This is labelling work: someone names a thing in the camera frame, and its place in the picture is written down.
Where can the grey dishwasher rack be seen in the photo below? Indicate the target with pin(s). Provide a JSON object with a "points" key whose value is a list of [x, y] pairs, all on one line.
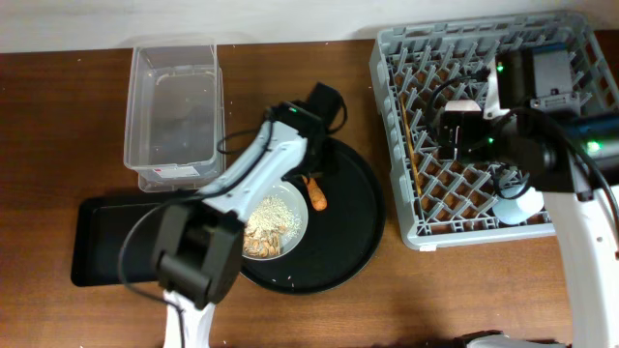
{"points": [[413, 60]]}

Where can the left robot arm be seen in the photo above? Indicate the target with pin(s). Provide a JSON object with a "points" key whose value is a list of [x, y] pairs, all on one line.
{"points": [[198, 251]]}

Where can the black rectangular tray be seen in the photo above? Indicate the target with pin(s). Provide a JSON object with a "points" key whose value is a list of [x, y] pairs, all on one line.
{"points": [[102, 226]]}

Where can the blue plastic cup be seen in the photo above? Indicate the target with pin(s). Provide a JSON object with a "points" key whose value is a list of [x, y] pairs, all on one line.
{"points": [[515, 211]]}

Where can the grey plate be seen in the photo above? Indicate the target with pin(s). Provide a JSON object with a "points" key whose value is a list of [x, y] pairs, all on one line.
{"points": [[294, 200]]}

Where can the orange carrot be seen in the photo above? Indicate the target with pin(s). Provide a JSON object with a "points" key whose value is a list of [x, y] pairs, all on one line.
{"points": [[316, 195]]}

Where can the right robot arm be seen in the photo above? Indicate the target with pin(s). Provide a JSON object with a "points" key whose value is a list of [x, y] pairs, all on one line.
{"points": [[571, 160]]}

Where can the wooden chopstick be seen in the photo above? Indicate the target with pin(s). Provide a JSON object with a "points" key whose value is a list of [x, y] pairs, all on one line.
{"points": [[410, 148]]}

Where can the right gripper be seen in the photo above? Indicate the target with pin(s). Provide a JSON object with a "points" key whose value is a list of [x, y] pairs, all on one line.
{"points": [[468, 147]]}

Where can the round black tray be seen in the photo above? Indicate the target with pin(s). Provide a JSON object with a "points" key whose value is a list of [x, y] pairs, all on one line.
{"points": [[340, 240]]}

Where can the clear plastic storage bin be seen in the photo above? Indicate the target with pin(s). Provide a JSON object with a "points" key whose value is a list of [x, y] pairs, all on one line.
{"points": [[175, 116]]}

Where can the rice and nut scraps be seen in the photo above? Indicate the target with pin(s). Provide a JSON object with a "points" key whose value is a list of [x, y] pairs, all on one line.
{"points": [[271, 227]]}

